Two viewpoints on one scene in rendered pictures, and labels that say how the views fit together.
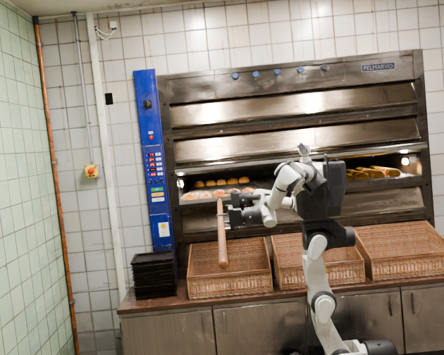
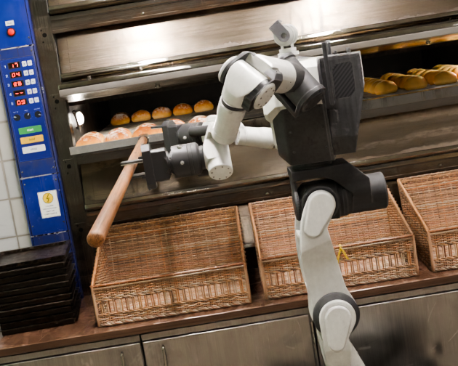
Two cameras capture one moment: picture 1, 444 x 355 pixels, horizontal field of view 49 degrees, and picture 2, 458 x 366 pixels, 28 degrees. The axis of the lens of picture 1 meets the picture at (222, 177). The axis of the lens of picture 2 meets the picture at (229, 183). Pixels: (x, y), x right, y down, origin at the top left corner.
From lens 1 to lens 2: 0.22 m
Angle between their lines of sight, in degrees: 4
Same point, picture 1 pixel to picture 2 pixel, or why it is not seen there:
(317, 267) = (320, 250)
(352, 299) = (396, 307)
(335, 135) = (358, 9)
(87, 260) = not seen: outside the picture
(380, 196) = (448, 119)
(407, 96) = not seen: outside the picture
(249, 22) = not seen: outside the picture
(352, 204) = (397, 136)
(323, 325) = (337, 353)
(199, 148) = (104, 49)
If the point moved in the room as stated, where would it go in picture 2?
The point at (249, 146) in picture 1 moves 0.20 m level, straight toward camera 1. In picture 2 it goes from (199, 39) to (196, 39)
